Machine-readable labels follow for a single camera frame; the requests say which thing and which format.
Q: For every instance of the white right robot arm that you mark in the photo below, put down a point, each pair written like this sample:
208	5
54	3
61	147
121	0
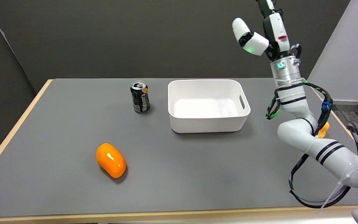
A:
303	124

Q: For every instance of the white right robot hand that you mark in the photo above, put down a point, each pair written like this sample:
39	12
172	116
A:
275	29

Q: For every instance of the small orange toy fruit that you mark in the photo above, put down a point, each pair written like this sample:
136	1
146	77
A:
323	129

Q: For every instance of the glossy orange mango toy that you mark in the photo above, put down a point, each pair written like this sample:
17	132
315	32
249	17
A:
111	160

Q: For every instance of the black Watson's drink can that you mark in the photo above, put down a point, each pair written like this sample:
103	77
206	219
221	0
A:
140	97

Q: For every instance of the white plastic bin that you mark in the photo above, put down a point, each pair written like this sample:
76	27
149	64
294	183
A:
208	105

